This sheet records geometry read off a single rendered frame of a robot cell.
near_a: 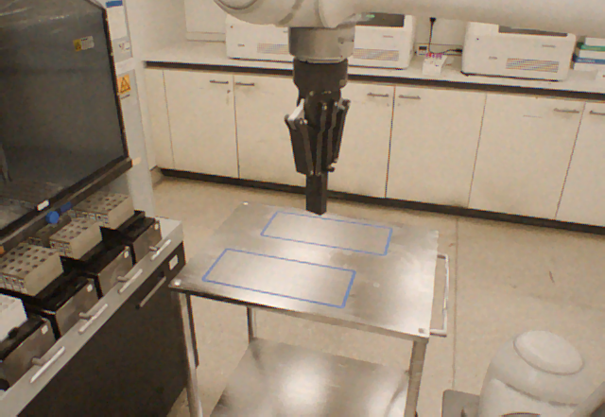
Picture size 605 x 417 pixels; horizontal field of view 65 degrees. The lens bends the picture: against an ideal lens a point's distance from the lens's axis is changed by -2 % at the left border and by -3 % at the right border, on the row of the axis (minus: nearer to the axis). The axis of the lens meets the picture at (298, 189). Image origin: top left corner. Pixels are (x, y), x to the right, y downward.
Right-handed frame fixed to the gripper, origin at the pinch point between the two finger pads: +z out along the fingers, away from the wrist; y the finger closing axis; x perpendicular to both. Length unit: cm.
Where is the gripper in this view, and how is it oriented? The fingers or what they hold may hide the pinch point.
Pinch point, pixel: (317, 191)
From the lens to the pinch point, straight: 74.4
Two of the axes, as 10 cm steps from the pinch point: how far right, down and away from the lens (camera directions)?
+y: 6.3, -3.4, 7.0
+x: -7.7, -2.9, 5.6
